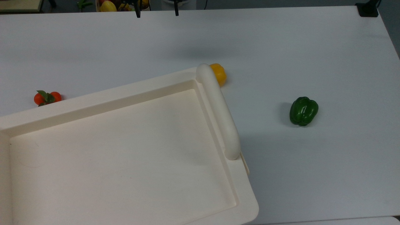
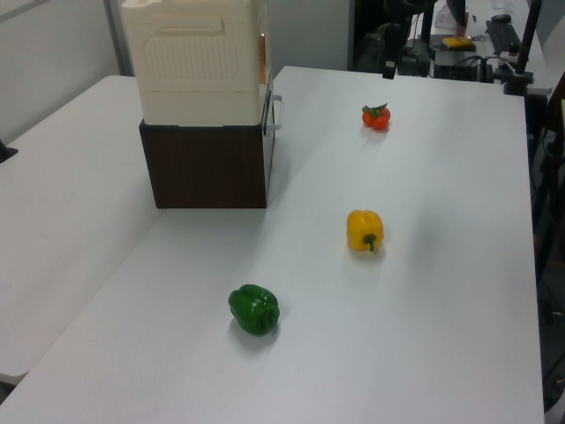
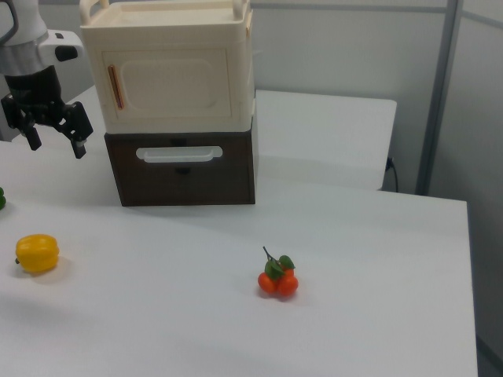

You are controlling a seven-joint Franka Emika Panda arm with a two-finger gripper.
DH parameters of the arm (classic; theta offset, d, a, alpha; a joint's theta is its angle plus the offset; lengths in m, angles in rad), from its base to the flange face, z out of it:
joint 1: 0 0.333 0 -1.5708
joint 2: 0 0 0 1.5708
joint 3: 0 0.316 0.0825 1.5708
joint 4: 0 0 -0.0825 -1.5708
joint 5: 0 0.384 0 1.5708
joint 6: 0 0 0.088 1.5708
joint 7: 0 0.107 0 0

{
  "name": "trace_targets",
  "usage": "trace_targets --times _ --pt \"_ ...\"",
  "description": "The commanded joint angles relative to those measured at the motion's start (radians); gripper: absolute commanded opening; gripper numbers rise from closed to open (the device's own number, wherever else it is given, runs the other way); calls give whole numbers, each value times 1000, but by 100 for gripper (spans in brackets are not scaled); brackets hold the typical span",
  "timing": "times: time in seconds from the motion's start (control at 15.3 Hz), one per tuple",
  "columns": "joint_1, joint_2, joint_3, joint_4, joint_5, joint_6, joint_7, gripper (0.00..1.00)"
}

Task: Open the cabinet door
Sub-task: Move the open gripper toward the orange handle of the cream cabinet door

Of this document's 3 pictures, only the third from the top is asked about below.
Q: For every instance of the yellow bell pepper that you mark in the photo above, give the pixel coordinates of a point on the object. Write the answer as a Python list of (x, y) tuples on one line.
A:
[(37, 253)]

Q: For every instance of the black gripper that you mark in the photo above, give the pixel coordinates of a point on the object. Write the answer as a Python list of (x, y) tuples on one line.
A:
[(35, 92)]

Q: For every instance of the cream plastic cabinet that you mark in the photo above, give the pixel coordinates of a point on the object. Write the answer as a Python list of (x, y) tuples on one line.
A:
[(177, 31)]

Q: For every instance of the orange tangerine cluster with leaves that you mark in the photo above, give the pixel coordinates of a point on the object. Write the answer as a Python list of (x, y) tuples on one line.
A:
[(285, 284)]

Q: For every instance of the green bell pepper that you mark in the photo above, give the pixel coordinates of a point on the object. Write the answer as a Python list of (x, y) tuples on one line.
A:
[(2, 200)]

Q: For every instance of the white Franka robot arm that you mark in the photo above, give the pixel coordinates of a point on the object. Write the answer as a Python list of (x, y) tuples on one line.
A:
[(23, 23)]

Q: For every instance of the cream cabinet door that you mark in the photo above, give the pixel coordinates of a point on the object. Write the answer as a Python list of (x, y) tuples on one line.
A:
[(169, 86)]

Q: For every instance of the dark brown drawer box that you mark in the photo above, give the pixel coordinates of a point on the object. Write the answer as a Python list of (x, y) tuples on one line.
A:
[(181, 184)]

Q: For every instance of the grey partition frame post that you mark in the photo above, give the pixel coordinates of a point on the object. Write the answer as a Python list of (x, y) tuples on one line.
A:
[(438, 98)]

